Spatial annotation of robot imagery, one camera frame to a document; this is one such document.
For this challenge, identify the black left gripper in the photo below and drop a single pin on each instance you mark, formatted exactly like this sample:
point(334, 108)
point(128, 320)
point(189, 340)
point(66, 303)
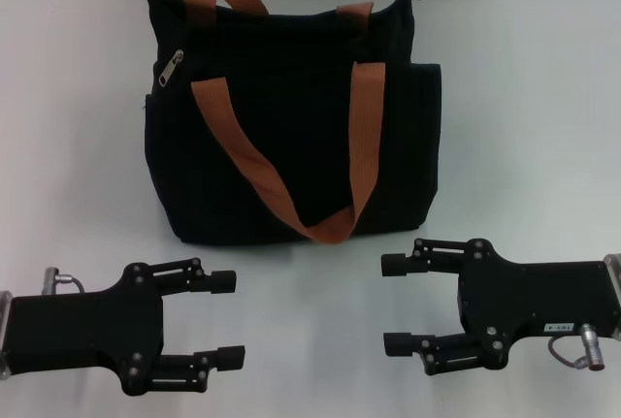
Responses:
point(82, 331)

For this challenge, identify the silver zipper pull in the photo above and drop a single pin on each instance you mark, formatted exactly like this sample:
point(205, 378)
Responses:
point(170, 71)

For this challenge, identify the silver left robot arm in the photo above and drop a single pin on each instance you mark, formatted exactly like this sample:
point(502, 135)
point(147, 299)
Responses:
point(4, 300)

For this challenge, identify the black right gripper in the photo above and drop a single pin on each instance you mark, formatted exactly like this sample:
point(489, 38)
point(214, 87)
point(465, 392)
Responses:
point(533, 299)

